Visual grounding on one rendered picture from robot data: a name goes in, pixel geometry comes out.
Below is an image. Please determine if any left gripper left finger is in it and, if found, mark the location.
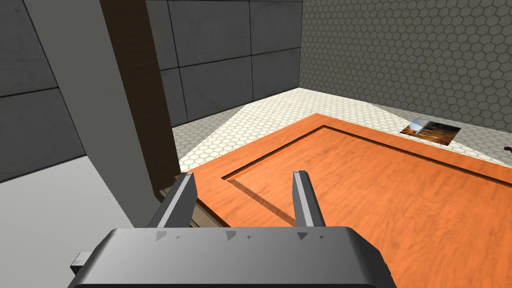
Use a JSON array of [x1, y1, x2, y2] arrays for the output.
[[147, 171, 199, 229]]

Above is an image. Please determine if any orange wooden door leaf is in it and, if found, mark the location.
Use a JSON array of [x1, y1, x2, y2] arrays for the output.
[[175, 113, 512, 288]]

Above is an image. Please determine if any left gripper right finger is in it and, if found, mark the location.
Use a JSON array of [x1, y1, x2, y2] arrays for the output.
[[291, 170, 327, 228]]

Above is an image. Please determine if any brown picture on wall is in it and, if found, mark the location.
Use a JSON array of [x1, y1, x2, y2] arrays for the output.
[[399, 118, 462, 146]]

